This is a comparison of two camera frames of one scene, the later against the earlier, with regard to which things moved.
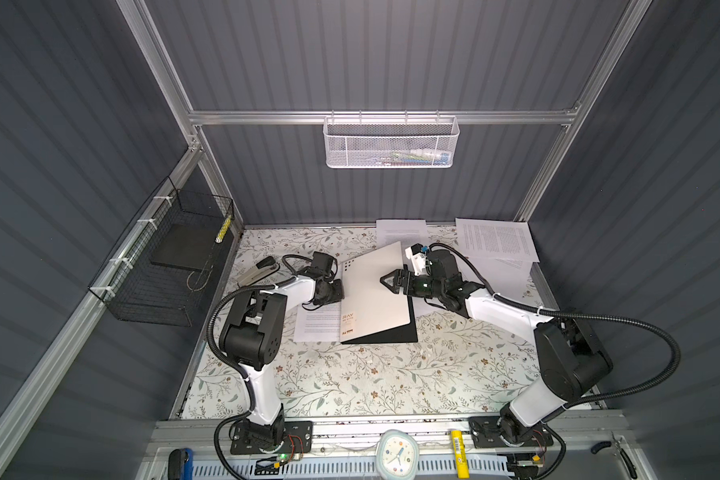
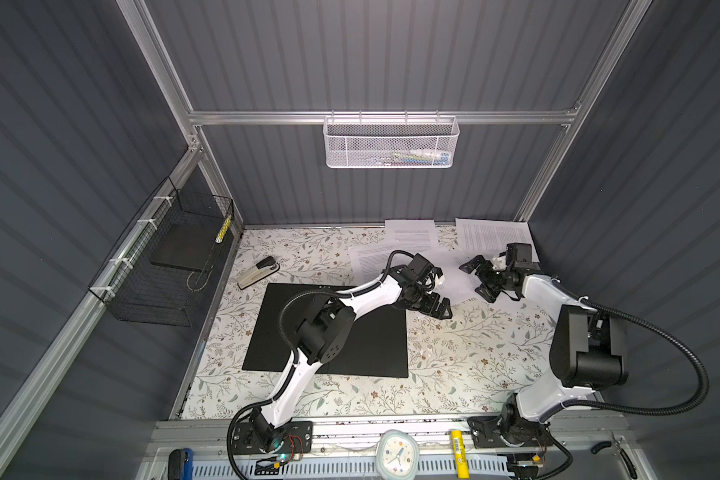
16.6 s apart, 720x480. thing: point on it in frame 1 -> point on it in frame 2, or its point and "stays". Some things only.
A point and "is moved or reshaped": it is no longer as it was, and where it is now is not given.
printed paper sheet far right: (507, 239) stays
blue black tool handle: (180, 464) stays
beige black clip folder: (370, 312) is moved or reshaped
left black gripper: (337, 284) -> (430, 308)
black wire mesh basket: (159, 269) stays
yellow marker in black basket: (223, 230) stays
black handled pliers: (617, 442) stays
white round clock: (397, 456) stays
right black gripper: (400, 276) -> (487, 266)
